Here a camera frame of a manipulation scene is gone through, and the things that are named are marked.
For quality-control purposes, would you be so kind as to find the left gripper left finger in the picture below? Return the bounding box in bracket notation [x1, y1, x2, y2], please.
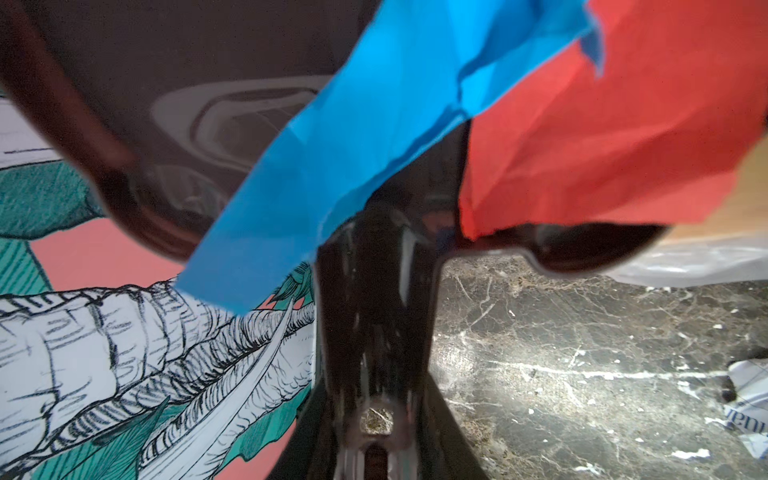
[266, 383, 336, 480]

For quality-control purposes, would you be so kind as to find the red paper scrap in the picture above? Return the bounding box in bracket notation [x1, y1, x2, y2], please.
[459, 1, 767, 239]

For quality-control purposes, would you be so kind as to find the blue paper scrap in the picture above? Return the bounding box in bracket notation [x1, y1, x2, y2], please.
[176, 1, 604, 314]

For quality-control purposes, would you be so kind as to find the cream trash bin with liner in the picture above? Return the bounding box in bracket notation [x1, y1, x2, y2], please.
[605, 138, 767, 288]

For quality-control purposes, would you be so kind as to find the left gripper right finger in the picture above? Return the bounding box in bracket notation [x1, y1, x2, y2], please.
[419, 374, 488, 480]

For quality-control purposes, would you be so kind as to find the white printed paper scrap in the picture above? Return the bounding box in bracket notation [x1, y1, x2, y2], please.
[724, 359, 767, 460]

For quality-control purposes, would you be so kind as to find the dark brown dustpan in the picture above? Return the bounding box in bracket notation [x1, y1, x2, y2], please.
[1, 1, 662, 479]

